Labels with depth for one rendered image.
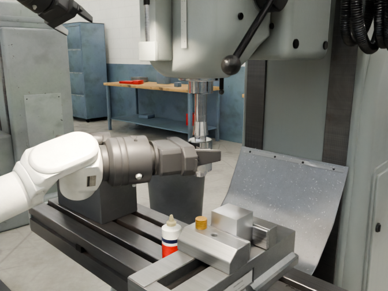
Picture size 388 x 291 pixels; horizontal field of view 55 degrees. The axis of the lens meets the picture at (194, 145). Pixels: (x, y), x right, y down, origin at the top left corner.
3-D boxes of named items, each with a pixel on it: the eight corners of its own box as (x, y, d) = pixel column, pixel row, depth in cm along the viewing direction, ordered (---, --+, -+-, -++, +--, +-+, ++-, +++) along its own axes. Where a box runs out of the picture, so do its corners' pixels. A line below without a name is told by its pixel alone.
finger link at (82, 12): (90, 25, 114) (75, 13, 109) (90, 16, 115) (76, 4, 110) (94, 22, 113) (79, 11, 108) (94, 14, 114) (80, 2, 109)
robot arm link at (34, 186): (106, 149, 60) (24, 185, 53) (103, 181, 67) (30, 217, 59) (85, 124, 63) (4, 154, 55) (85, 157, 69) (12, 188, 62)
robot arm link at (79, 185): (132, 164, 61) (59, 172, 57) (126, 200, 69) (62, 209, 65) (119, 116, 68) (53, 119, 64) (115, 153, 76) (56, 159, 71)
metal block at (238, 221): (235, 250, 67) (237, 219, 66) (211, 239, 71) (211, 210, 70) (252, 240, 71) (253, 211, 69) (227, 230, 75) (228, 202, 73)
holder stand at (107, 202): (101, 225, 95) (96, 149, 90) (58, 203, 109) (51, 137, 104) (137, 211, 104) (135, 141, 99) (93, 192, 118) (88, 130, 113)
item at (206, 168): (201, 164, 76) (201, 140, 75) (216, 170, 73) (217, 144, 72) (183, 168, 74) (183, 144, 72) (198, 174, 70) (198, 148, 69)
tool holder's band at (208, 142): (201, 140, 75) (201, 135, 75) (217, 144, 72) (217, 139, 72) (183, 144, 72) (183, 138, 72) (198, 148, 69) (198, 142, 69)
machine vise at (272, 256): (185, 357, 53) (184, 290, 51) (122, 309, 63) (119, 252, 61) (300, 261, 78) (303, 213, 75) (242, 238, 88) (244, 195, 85)
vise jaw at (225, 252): (229, 275, 61) (230, 254, 60) (176, 249, 69) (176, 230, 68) (250, 261, 65) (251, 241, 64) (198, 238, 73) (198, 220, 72)
